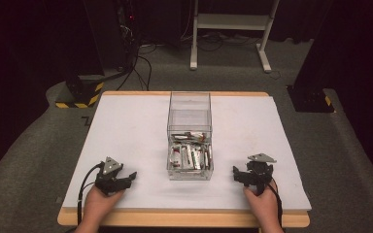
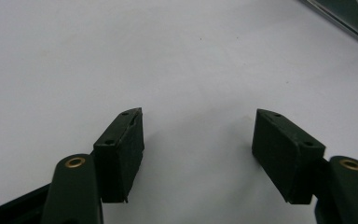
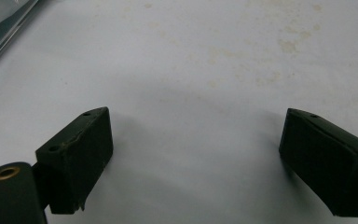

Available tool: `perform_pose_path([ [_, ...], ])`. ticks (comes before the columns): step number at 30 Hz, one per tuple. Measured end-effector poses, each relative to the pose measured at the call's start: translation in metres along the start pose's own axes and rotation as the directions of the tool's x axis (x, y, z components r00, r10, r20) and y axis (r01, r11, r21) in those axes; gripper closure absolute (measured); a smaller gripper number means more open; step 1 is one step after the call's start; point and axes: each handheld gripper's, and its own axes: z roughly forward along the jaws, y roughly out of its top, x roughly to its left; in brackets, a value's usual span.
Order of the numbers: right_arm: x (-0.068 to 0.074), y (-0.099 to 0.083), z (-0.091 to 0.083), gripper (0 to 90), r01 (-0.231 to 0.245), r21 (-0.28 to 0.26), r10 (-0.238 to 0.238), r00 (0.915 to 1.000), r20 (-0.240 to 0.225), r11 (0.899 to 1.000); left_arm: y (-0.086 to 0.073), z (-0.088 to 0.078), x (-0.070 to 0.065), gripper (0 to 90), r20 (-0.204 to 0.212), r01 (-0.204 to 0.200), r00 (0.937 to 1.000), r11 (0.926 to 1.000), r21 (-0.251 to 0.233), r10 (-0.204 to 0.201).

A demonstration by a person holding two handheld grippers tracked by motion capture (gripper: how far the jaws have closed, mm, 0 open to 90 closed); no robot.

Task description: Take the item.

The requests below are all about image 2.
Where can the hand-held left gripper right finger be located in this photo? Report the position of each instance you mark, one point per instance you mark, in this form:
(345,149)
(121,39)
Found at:
(284,155)

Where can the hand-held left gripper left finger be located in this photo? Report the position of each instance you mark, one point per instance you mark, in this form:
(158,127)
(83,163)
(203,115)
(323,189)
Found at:
(118,161)

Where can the metal table edge rail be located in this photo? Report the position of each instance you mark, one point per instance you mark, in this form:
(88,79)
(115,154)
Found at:
(338,21)

